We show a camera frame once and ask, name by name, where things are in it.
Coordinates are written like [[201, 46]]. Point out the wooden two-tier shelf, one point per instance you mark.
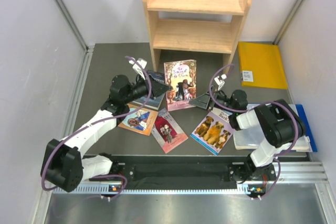
[[191, 34]]

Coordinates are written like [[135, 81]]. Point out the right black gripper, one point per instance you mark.
[[202, 102]]

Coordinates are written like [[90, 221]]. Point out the dog book Why Dogs Bark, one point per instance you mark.
[[214, 131]]

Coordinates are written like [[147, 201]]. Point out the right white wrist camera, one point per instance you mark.
[[220, 81]]

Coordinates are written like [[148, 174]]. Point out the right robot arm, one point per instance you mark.
[[280, 125]]

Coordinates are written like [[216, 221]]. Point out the orange Othello picture book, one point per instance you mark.
[[140, 121]]

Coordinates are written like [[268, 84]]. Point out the pink Taming of Shrew book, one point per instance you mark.
[[181, 76]]

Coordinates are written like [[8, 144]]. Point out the dark Nineteen Eighty-Four book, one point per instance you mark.
[[152, 103]]

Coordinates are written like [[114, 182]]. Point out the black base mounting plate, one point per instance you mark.
[[167, 172]]

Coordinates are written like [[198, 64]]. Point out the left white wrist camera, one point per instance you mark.
[[138, 65]]

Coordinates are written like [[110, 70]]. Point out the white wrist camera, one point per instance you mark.
[[138, 65], [220, 81]]

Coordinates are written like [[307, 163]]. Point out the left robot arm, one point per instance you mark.
[[65, 165]]

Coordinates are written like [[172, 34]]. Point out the yellow file folder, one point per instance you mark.
[[261, 66]]

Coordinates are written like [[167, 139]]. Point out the red castle picture book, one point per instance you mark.
[[167, 132]]

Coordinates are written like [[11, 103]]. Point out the blue file folder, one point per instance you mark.
[[307, 142]]

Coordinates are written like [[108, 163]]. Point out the aluminium front rail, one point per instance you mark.
[[286, 173]]

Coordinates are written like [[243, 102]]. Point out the clear plastic file folder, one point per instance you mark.
[[250, 139]]

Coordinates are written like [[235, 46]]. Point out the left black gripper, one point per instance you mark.
[[158, 88]]

